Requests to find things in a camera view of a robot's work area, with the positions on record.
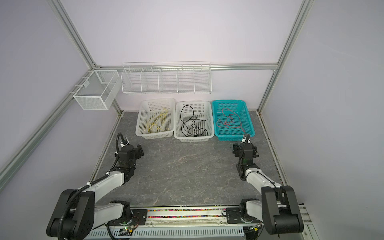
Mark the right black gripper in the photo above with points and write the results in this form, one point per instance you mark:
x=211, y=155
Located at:
x=237, y=149

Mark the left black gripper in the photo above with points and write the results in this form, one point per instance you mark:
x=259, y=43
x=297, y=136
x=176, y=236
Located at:
x=138, y=152

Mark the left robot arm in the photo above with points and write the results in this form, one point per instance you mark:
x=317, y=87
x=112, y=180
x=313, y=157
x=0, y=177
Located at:
x=119, y=174

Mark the teal plastic basket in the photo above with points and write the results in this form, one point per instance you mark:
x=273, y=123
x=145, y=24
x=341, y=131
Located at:
x=232, y=120

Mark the left white plastic basket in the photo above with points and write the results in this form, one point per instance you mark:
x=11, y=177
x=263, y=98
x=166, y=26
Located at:
x=156, y=119

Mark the white plastic basket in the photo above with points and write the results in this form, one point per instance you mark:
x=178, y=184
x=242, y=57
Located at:
x=156, y=119
x=194, y=121

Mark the middle white plastic basket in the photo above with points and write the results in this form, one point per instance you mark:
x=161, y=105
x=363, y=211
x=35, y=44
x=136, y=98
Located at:
x=194, y=121

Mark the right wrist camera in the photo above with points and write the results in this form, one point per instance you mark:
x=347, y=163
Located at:
x=245, y=140

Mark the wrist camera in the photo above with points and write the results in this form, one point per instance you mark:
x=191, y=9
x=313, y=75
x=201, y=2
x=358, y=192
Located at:
x=245, y=140
x=124, y=142

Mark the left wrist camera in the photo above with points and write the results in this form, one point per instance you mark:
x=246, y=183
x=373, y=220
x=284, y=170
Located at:
x=124, y=142

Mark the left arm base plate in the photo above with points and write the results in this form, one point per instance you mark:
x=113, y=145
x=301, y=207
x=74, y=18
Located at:
x=138, y=218

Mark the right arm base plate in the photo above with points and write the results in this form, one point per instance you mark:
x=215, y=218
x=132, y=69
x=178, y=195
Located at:
x=235, y=216

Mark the white mesh wall box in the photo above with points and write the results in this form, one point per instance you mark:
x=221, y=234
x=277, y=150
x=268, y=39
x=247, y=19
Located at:
x=99, y=90

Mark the front aluminium rail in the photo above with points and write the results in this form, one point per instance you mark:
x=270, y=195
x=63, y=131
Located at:
x=186, y=216

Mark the long white wire rack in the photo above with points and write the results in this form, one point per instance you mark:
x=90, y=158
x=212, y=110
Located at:
x=167, y=77

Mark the white slotted cable duct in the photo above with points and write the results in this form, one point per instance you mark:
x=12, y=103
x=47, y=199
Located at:
x=177, y=233

